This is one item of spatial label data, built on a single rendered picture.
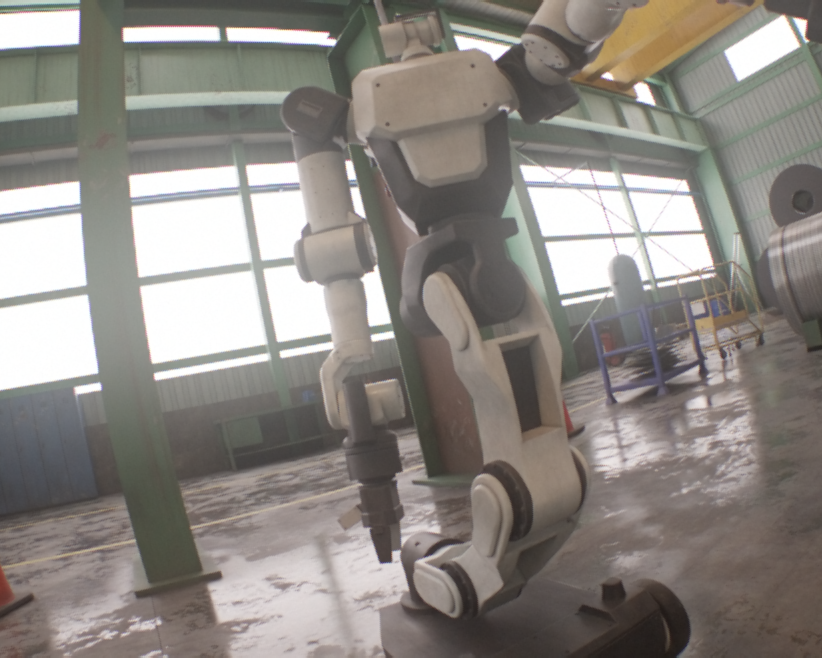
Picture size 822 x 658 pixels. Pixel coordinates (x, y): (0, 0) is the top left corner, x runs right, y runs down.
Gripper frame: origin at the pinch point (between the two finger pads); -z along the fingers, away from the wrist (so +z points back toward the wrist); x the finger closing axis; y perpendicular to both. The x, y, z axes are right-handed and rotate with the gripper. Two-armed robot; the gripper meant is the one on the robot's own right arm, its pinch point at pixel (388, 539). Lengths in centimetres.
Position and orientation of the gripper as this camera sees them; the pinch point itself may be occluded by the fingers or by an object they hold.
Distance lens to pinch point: 91.5
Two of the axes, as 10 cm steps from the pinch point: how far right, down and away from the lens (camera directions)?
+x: -1.6, -2.1, -9.6
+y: 9.7, -2.1, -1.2
